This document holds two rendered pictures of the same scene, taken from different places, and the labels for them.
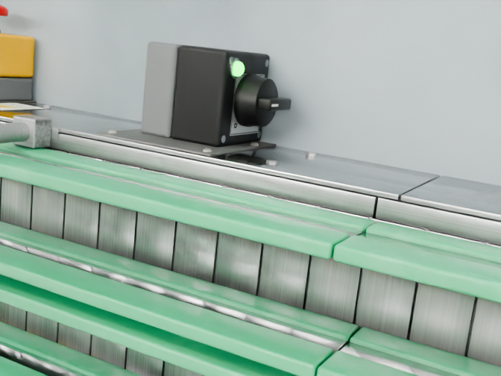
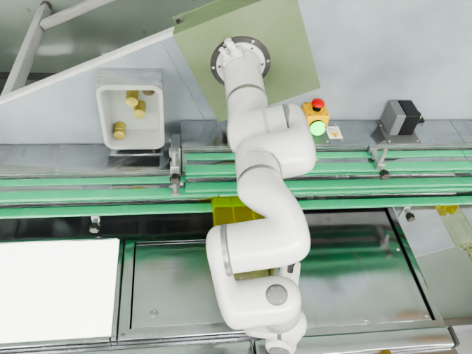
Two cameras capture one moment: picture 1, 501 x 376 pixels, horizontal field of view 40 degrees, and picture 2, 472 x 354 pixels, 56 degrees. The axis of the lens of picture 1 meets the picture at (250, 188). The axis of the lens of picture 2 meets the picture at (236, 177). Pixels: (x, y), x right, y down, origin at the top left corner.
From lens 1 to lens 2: 1.40 m
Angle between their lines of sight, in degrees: 47
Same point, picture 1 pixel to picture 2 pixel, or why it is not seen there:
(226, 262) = not seen: hidden behind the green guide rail
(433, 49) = (454, 94)
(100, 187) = (422, 168)
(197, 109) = (409, 128)
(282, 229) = (462, 166)
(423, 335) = not seen: hidden behind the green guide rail
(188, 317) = (433, 182)
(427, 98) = (449, 104)
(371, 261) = not seen: outside the picture
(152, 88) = (396, 126)
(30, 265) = (390, 182)
